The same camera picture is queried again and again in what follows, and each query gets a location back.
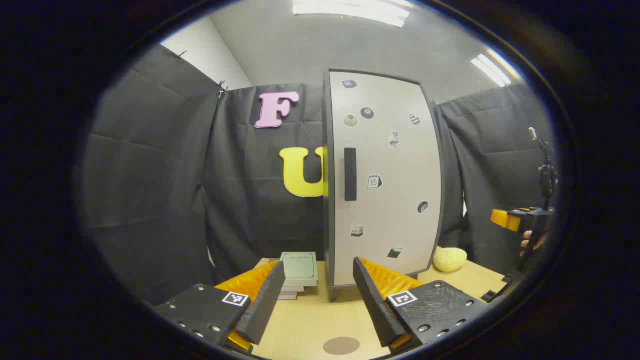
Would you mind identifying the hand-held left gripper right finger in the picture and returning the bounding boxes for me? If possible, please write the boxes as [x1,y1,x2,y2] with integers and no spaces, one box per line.
[352,256,493,356]

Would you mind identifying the green book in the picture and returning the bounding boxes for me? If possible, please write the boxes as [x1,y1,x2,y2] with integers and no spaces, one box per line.
[279,251,319,288]

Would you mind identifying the yellow plush toy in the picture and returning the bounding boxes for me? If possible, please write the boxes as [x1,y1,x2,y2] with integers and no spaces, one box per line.
[433,246,469,273]

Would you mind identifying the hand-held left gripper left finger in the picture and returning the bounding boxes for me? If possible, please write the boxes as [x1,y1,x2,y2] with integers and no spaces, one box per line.
[152,260,287,353]

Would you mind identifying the round brown coaster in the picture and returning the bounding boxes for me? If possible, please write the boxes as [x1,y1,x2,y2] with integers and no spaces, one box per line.
[323,336,361,356]

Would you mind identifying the dark grey cabinet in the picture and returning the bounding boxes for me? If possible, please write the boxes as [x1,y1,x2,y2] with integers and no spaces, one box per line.
[322,67,446,301]

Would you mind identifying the black backdrop cloth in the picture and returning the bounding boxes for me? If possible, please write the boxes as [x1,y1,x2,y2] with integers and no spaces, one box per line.
[82,42,556,306]

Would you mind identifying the black door handle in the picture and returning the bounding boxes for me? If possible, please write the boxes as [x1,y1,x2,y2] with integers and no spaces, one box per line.
[344,147,358,202]

